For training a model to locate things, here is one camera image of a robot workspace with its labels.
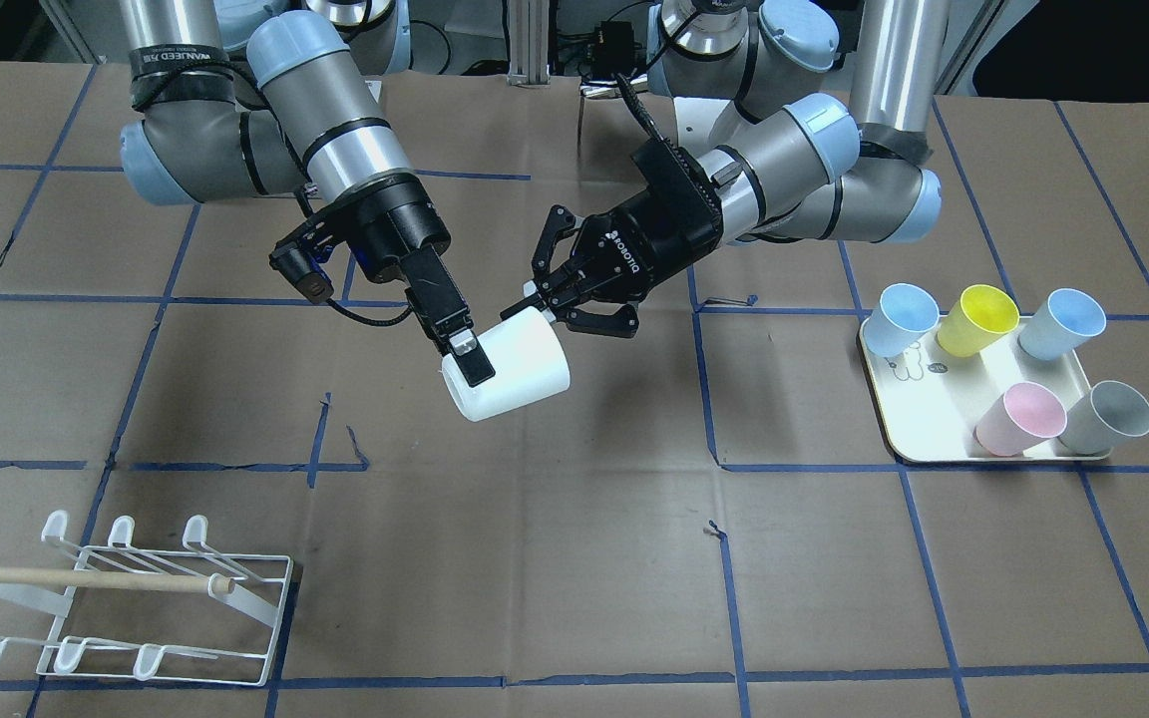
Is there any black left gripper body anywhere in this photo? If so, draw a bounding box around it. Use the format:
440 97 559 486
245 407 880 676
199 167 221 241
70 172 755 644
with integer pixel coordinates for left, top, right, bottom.
584 140 722 303

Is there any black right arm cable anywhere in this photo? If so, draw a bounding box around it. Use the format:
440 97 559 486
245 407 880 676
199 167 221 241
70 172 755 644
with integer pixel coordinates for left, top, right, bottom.
330 294 418 329

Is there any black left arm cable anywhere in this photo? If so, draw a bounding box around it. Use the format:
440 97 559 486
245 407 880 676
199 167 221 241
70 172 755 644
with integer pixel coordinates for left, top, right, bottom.
614 70 674 150

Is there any white plastic cup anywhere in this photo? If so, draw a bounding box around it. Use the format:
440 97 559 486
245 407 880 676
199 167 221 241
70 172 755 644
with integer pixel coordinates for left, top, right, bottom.
441 306 571 422

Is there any wooden rack dowel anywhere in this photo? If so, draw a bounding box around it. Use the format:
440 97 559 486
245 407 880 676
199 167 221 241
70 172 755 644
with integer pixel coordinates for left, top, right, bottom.
0 566 238 595

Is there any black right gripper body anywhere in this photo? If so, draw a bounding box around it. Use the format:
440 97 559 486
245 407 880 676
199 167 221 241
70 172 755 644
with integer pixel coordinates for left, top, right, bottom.
310 172 452 283

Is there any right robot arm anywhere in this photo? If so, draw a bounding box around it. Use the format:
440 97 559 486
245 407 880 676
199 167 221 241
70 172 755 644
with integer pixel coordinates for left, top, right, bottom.
119 1 569 395

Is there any pink plastic cup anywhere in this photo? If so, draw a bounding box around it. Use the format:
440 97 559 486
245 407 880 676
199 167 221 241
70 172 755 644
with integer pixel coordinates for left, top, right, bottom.
972 381 1067 456

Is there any light blue plastic cup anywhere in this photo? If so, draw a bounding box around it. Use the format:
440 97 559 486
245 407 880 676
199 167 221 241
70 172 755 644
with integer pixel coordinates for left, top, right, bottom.
862 283 940 358

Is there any white wire cup rack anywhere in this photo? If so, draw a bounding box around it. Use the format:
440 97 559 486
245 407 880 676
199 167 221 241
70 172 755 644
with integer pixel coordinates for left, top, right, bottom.
0 510 296 687

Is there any cream rabbit print tray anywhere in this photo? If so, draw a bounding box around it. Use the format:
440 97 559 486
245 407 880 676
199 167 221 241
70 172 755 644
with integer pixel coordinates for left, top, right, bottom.
857 332 1092 464

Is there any black power adapter box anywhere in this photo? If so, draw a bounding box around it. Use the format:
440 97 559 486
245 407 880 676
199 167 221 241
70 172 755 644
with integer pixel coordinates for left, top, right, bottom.
587 20 637 78

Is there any yellow plastic cup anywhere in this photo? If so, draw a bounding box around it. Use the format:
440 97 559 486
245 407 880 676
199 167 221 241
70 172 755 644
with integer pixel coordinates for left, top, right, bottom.
938 283 1018 358

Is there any grey plastic cup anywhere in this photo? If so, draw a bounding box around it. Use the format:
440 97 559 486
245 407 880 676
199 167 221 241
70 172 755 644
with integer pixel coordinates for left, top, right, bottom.
1058 380 1149 455

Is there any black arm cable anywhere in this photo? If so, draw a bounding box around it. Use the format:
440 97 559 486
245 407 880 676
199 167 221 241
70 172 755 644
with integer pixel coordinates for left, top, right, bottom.
330 294 418 329
614 70 674 150

